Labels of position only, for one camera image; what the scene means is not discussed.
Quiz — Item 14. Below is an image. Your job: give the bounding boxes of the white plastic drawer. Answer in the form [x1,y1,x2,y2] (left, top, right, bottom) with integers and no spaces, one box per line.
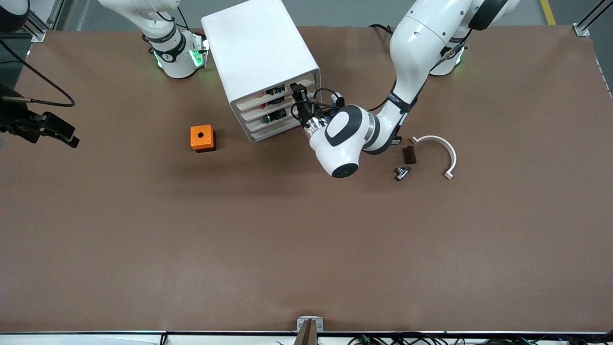
[235,78,317,109]
[244,102,319,131]
[239,91,318,120]
[249,114,321,143]

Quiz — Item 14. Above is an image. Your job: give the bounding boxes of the white drawer cabinet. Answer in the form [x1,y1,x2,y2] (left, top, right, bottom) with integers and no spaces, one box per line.
[201,0,323,144]

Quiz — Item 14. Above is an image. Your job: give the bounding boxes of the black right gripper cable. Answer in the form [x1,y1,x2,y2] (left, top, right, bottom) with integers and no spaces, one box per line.
[0,37,76,107]

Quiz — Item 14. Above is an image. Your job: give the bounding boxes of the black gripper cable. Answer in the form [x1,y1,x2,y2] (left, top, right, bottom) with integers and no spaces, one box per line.
[0,37,76,107]
[306,88,343,120]

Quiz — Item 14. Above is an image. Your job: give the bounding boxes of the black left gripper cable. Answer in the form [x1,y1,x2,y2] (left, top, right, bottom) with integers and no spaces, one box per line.
[306,88,343,120]

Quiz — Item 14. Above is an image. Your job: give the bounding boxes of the aluminium frame profile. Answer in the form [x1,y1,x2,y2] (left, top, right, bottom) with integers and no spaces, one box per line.
[26,0,65,43]
[573,0,613,37]

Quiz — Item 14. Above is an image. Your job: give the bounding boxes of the orange button enclosure box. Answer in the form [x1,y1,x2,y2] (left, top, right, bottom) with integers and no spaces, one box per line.
[190,125,216,153]

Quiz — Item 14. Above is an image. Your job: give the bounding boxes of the white half-ring clamp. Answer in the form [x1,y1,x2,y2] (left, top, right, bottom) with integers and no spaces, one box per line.
[410,136,457,180]

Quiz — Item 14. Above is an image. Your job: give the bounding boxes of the grey metal table bracket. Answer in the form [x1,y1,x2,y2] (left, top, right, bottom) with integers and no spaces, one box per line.
[297,316,324,333]

